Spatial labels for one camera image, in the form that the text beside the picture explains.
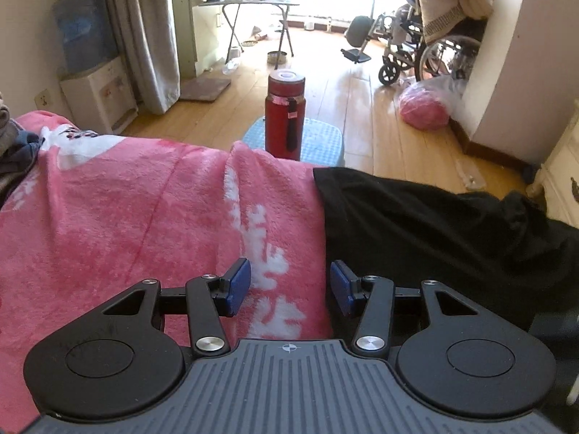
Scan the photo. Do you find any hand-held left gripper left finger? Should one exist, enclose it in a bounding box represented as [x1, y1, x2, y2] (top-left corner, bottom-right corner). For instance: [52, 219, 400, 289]
[102, 257, 253, 359]

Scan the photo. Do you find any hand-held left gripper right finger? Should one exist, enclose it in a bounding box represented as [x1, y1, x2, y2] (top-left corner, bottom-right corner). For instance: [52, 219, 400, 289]
[329, 259, 480, 358]

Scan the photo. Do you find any black printed t-shirt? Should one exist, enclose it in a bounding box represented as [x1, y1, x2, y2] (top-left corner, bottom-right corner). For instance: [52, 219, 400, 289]
[312, 166, 579, 332]

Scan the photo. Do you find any pile of clothes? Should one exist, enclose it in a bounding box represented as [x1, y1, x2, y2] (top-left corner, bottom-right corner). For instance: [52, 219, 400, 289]
[0, 92, 46, 205]

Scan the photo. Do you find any pink floral blanket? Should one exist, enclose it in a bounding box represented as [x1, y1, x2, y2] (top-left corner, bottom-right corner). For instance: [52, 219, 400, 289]
[0, 110, 334, 431]

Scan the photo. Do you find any blue plastic stool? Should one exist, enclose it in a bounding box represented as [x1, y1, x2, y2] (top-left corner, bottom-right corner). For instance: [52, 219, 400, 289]
[241, 116, 347, 169]

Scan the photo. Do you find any clear plastic wrapper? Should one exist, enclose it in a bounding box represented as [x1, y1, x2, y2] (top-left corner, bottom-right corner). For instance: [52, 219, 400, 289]
[456, 157, 488, 191]

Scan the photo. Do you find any red thermos bottle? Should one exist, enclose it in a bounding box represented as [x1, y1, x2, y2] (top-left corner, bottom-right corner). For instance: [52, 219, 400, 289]
[263, 69, 307, 162]

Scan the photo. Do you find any pink bundle in plastic bag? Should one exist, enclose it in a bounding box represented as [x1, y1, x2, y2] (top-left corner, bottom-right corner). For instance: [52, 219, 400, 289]
[398, 73, 468, 132]

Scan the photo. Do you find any grey floor board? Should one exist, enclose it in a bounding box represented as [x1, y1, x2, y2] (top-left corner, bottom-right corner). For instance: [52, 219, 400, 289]
[178, 76, 233, 103]

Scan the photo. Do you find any white water dispenser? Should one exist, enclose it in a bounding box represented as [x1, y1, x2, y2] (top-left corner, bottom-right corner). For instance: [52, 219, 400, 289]
[58, 55, 139, 136]

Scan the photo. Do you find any cream nightstand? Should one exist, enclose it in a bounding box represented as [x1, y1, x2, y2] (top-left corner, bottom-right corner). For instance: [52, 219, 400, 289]
[526, 98, 579, 230]

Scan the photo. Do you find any wheelchair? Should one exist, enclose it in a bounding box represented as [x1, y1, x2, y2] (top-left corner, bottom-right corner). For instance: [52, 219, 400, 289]
[341, 0, 483, 88]

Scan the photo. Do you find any grey curtain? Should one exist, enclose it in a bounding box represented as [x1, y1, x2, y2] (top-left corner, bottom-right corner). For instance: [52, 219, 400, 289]
[92, 0, 182, 117]

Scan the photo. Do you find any folding table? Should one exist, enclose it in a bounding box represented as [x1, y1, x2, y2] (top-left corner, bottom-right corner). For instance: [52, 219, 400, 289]
[191, 0, 302, 63]

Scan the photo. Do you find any blue water jug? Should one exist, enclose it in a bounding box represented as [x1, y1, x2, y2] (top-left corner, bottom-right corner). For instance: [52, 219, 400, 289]
[50, 0, 119, 76]

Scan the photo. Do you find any beige towel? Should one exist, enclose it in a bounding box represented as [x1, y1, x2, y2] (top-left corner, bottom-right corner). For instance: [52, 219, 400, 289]
[415, 0, 497, 47]

